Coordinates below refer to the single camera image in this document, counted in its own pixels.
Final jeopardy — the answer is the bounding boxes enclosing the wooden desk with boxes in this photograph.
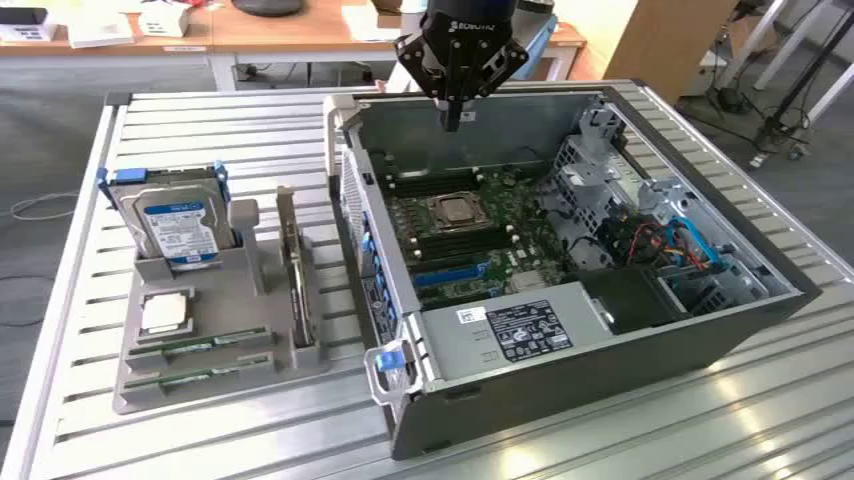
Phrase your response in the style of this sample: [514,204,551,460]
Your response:
[0,7,216,69]

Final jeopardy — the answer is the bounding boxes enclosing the black wheeled stand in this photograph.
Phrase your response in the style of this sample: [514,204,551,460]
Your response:
[750,14,854,171]

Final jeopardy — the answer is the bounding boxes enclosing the grey power supply unit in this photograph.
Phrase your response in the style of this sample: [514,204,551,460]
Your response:
[414,282,616,389]

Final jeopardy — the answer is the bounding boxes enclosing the brown cardboard box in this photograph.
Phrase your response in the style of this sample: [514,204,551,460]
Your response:
[370,0,423,17]

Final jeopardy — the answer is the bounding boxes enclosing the white metal table frame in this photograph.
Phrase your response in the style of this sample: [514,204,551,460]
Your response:
[730,0,854,119]

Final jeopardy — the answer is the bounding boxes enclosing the spare silver CPU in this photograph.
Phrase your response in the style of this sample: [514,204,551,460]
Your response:
[139,293,195,335]

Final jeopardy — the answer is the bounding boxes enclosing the red wire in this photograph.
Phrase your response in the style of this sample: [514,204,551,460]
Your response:
[631,222,668,254]

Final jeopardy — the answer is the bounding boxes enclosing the silver finned heatsink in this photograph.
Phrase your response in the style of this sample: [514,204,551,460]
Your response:
[510,272,554,296]

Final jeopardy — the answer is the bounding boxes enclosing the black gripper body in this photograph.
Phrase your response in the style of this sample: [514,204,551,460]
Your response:
[418,0,520,101]

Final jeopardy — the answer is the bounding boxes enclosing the green RAM stick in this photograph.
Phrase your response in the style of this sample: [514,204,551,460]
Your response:
[124,364,243,390]
[127,327,269,359]

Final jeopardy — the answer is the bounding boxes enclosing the blue expansion slot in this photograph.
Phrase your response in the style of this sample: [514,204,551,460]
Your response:
[411,263,487,287]

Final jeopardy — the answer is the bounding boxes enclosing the installed silver CPU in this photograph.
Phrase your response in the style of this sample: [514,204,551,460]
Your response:
[442,199,476,224]

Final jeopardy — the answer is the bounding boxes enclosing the blue case release latch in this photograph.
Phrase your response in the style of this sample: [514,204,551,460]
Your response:
[371,350,408,374]

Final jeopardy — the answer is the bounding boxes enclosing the hard disk in blue caddy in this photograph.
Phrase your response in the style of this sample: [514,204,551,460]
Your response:
[96,160,231,274]

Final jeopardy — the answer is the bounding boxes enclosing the black and white box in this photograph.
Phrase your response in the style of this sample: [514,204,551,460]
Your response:
[0,7,56,42]

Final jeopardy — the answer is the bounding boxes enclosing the white paper sheets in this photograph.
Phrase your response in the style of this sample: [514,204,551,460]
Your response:
[342,4,402,44]

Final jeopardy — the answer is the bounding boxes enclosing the wooden cabinet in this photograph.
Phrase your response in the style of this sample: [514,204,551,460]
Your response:
[603,0,759,104]

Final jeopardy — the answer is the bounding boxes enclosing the black power adapter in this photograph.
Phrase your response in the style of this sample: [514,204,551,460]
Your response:
[710,85,750,115]

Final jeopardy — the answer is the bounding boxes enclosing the metal disk bay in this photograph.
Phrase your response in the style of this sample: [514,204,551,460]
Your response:
[656,262,775,317]

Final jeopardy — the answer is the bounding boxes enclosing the silver metal drive cage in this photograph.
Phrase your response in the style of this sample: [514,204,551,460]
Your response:
[550,107,662,264]

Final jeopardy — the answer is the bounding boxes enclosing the wooden desk white legs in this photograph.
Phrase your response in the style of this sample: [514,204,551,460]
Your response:
[209,0,588,94]

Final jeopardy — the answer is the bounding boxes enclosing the green motherboard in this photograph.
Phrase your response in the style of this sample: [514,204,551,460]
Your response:
[372,167,583,312]

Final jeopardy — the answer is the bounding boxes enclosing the silver CPU in socket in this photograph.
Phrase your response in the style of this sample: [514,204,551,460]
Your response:
[426,192,486,234]

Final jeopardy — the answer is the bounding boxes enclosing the dark round object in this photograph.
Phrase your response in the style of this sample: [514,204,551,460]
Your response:
[231,0,310,18]

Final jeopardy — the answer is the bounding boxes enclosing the open black PC case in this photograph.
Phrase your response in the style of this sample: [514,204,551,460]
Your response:
[322,77,823,462]

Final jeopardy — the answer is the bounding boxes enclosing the white device box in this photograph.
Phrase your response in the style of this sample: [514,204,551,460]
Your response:
[679,49,729,99]

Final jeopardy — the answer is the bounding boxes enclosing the white floor cable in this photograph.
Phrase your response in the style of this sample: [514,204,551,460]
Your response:
[9,192,81,221]

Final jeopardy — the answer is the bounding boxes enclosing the white cardboard box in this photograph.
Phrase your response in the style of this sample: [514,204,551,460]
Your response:
[136,5,193,38]

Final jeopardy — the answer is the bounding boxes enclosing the graphics card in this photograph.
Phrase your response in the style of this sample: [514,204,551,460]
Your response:
[273,184,320,350]

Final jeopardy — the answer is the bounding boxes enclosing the blue disk wire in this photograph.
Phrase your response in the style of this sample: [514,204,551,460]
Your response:
[664,214,730,275]

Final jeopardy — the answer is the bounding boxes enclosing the grey parts rack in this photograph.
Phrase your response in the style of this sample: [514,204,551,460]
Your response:
[111,197,332,416]

